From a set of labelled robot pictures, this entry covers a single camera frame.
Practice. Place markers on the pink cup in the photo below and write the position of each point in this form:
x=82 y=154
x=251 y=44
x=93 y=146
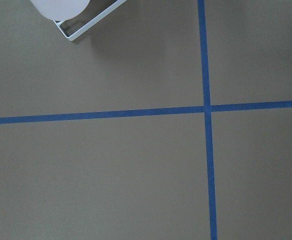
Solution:
x=60 y=10

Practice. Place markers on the white wire cup rack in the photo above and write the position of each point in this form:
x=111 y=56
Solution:
x=95 y=11

